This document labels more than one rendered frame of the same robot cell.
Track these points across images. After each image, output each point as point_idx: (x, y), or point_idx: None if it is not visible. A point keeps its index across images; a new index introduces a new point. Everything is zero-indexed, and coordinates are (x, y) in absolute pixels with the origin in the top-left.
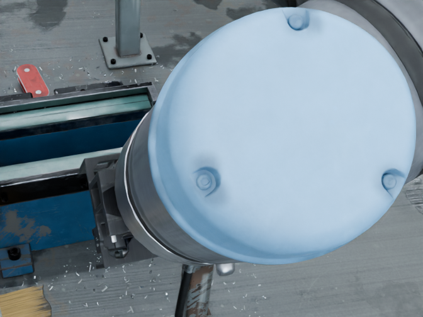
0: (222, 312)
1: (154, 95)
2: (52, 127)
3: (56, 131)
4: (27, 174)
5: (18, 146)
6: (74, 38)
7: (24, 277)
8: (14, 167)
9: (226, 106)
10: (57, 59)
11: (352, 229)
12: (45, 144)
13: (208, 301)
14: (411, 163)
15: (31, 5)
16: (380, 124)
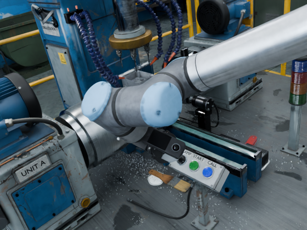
0: (221, 225)
1: (256, 154)
2: (224, 147)
3: (224, 148)
4: (203, 152)
5: (214, 148)
6: (282, 137)
7: (191, 180)
8: (202, 149)
9: (89, 91)
10: (268, 139)
11: (87, 113)
12: (221, 151)
13: (203, 207)
14: (97, 109)
15: (281, 122)
16: (98, 101)
